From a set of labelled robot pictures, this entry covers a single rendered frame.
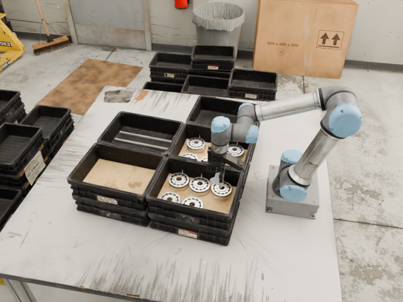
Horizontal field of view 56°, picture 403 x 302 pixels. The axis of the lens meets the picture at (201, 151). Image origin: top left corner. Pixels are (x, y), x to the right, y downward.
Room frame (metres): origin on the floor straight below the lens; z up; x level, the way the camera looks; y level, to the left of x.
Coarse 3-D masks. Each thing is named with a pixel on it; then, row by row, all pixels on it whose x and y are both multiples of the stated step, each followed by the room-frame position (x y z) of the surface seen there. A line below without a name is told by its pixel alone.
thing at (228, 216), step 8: (176, 160) 1.40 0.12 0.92; (184, 160) 1.40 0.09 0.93; (160, 168) 1.34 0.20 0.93; (232, 168) 1.34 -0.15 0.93; (240, 176) 1.29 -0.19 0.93; (152, 184) 1.23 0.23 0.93; (240, 184) 1.24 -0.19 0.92; (152, 200) 1.13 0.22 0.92; (160, 200) 1.13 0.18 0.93; (176, 208) 1.10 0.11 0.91; (184, 208) 1.09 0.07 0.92; (192, 208) 1.09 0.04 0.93; (200, 208) 1.09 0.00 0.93; (232, 208) 1.09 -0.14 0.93; (216, 216) 1.06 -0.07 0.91; (224, 216) 1.05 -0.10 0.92
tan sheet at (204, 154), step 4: (184, 144) 1.64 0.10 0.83; (208, 144) 1.64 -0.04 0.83; (184, 148) 1.61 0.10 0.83; (180, 152) 1.57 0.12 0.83; (184, 152) 1.57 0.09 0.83; (188, 152) 1.57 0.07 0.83; (200, 152) 1.58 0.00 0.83; (204, 152) 1.58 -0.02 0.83; (244, 152) 1.58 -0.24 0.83; (200, 156) 1.54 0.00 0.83; (204, 156) 1.54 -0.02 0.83; (244, 156) 1.54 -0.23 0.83; (244, 160) 1.52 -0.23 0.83
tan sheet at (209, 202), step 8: (168, 176) 1.38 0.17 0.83; (168, 184) 1.33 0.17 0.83; (160, 192) 1.27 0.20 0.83; (176, 192) 1.27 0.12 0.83; (184, 192) 1.27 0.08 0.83; (232, 192) 1.28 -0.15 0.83; (208, 200) 1.22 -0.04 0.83; (216, 200) 1.22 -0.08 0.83; (224, 200) 1.22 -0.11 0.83; (232, 200) 1.22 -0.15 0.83; (208, 208) 1.17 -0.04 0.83; (216, 208) 1.17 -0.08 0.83; (224, 208) 1.18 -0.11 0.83
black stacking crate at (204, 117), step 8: (200, 104) 1.98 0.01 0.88; (208, 104) 1.98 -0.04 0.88; (216, 104) 1.97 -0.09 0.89; (224, 104) 1.95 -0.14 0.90; (232, 104) 1.94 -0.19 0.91; (240, 104) 1.93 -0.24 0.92; (200, 112) 1.97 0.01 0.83; (208, 112) 1.97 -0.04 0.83; (216, 112) 1.97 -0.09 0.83; (224, 112) 1.95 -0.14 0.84; (232, 112) 1.94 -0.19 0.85; (192, 120) 1.81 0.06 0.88; (200, 120) 1.88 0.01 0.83; (208, 120) 1.88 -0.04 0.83; (232, 120) 1.88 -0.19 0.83
